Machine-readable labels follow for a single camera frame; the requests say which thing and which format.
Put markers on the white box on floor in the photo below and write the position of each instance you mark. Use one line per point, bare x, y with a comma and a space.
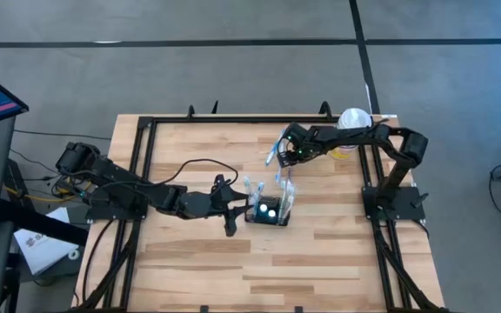
42, 252

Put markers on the yellow blue wipes canister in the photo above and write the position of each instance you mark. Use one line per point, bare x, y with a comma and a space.
355, 118

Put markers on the black aluminium table frame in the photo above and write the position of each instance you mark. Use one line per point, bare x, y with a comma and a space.
255, 119

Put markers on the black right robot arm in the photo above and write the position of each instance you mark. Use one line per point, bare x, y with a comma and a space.
363, 137

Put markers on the purple toothbrush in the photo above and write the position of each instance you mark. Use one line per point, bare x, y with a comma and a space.
291, 180

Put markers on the teal bottle white cap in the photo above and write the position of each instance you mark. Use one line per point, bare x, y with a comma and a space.
263, 208
271, 213

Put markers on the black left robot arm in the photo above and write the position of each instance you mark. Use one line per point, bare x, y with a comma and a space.
124, 182

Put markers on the white tape roll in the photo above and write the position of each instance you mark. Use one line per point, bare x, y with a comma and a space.
70, 255

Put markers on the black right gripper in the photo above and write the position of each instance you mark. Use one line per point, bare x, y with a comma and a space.
300, 141

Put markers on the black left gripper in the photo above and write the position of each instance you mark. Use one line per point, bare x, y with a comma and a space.
207, 204

